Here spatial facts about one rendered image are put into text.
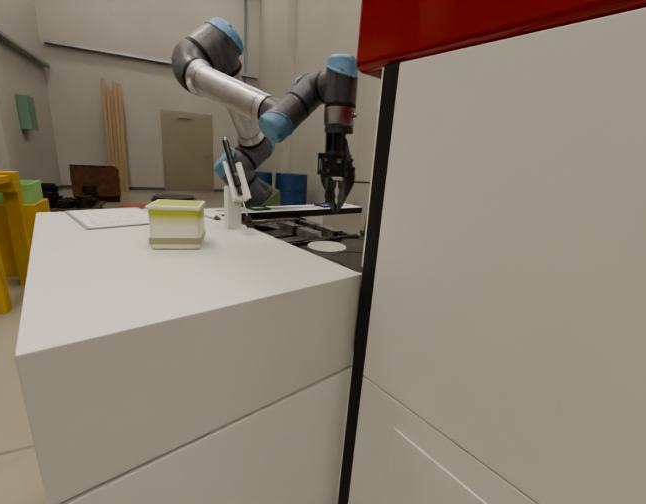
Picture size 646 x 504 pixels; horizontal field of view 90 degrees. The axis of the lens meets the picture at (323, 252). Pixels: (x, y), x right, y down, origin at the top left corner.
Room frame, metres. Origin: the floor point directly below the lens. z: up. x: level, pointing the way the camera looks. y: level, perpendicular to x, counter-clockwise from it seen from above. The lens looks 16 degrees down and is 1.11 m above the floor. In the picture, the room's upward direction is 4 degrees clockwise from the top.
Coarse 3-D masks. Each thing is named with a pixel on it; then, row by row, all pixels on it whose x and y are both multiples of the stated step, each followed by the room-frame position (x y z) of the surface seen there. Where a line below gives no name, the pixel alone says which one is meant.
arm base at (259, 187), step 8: (256, 176) 1.36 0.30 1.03; (248, 184) 1.31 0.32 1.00; (256, 184) 1.33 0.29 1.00; (264, 184) 1.35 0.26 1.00; (256, 192) 1.31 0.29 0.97; (264, 192) 1.33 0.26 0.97; (272, 192) 1.36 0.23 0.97; (248, 200) 1.31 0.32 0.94; (256, 200) 1.31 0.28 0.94; (264, 200) 1.32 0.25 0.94
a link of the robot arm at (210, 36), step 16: (192, 32) 1.05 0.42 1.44; (208, 32) 1.04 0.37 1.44; (224, 32) 1.06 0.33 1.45; (208, 48) 1.03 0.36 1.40; (224, 48) 1.06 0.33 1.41; (240, 48) 1.11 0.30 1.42; (224, 64) 1.08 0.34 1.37; (240, 64) 1.14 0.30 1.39; (240, 80) 1.18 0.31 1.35; (240, 128) 1.28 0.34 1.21; (256, 128) 1.31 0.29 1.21; (240, 144) 1.33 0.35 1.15; (256, 144) 1.32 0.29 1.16; (272, 144) 1.40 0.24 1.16; (256, 160) 1.35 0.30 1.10
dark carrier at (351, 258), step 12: (324, 240) 0.87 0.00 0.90; (336, 240) 0.88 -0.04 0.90; (348, 240) 0.89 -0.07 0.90; (360, 240) 0.90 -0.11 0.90; (312, 252) 0.74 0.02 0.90; (324, 252) 0.74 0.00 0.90; (336, 252) 0.75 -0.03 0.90; (348, 252) 0.76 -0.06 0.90; (360, 252) 0.77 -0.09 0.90; (348, 264) 0.66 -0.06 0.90; (360, 264) 0.67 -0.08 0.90
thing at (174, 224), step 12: (156, 204) 0.47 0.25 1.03; (168, 204) 0.48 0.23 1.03; (180, 204) 0.48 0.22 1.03; (192, 204) 0.49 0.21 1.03; (204, 204) 0.53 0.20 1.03; (156, 216) 0.46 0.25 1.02; (168, 216) 0.47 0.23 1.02; (180, 216) 0.47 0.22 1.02; (192, 216) 0.48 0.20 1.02; (156, 228) 0.46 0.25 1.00; (168, 228) 0.47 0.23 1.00; (180, 228) 0.47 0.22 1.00; (192, 228) 0.48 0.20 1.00; (204, 228) 0.54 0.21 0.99; (156, 240) 0.46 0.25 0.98; (168, 240) 0.47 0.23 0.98; (180, 240) 0.47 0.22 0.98; (192, 240) 0.47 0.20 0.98
